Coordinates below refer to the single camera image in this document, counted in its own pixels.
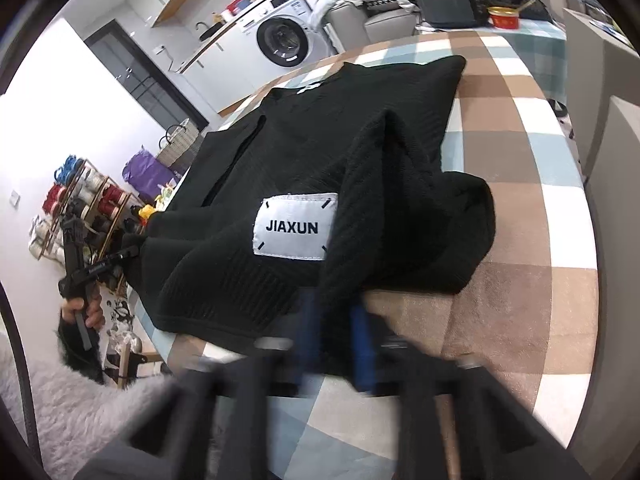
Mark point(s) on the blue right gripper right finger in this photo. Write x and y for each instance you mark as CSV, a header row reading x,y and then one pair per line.
x,y
364,350

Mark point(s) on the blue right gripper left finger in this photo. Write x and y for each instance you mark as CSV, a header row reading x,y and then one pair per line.
x,y
306,342

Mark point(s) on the black knit sweater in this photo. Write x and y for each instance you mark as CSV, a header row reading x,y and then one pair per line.
x,y
338,188

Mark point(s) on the person's left hand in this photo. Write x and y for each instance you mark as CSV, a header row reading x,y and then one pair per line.
x,y
92,312

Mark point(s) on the wooden shoe rack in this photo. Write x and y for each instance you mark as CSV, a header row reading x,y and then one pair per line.
x,y
105,210

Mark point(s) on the purple bag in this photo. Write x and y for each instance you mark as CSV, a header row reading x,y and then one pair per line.
x,y
147,175

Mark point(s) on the checkered table cloth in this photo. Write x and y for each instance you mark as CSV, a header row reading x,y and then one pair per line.
x,y
472,385

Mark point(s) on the woven laundry basket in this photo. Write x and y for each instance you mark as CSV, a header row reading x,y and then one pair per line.
x,y
178,147

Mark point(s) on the white washing machine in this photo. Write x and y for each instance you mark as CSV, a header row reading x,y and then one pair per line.
x,y
275,38

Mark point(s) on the grey sofa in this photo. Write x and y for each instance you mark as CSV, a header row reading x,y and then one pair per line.
x,y
351,25

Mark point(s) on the red round tin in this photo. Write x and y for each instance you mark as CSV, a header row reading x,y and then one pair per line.
x,y
504,18

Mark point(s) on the beige cabinet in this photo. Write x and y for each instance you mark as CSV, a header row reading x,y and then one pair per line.
x,y
599,66

